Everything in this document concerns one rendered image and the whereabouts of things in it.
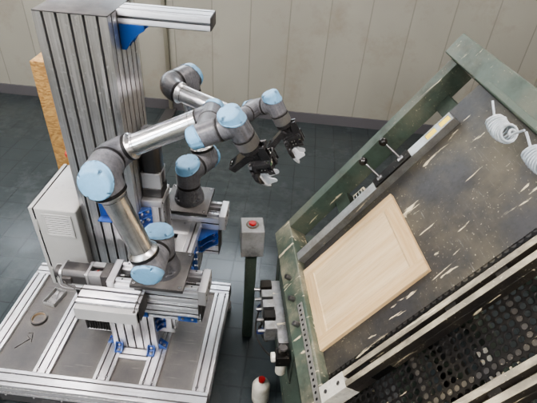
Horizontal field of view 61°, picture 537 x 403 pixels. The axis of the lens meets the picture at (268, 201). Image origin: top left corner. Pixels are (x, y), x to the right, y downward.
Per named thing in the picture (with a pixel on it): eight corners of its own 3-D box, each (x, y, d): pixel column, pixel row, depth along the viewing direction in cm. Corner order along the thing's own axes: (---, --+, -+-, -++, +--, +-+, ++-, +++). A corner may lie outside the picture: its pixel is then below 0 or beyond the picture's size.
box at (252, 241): (240, 241, 250) (240, 217, 239) (261, 241, 251) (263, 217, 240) (240, 257, 241) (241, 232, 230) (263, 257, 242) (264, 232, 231)
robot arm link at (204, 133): (200, 137, 145) (230, 127, 142) (192, 157, 136) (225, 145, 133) (188, 117, 141) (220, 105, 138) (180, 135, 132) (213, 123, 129)
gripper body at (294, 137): (304, 146, 197) (293, 123, 191) (286, 152, 200) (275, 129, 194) (305, 137, 203) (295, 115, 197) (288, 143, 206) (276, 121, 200)
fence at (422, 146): (302, 256, 226) (296, 253, 224) (454, 117, 184) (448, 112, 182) (304, 263, 222) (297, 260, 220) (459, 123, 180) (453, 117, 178)
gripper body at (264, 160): (276, 176, 145) (261, 153, 136) (252, 178, 149) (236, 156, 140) (280, 157, 149) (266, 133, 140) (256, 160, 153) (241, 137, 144)
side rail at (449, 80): (304, 228, 248) (288, 219, 243) (466, 73, 200) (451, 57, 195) (305, 235, 243) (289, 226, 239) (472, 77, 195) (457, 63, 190)
